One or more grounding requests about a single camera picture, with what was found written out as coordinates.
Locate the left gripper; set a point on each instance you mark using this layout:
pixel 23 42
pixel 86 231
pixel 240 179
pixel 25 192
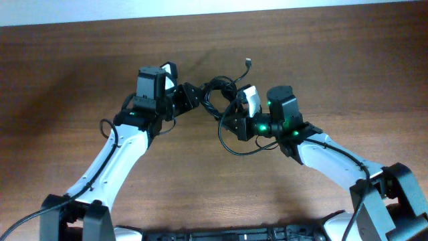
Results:
pixel 190 102

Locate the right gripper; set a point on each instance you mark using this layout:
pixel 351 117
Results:
pixel 243 127

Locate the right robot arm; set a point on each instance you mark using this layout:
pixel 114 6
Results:
pixel 388 203

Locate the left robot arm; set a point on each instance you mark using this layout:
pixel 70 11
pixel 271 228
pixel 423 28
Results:
pixel 83 213

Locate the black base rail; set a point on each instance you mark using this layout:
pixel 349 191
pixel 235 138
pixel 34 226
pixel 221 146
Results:
pixel 294 232

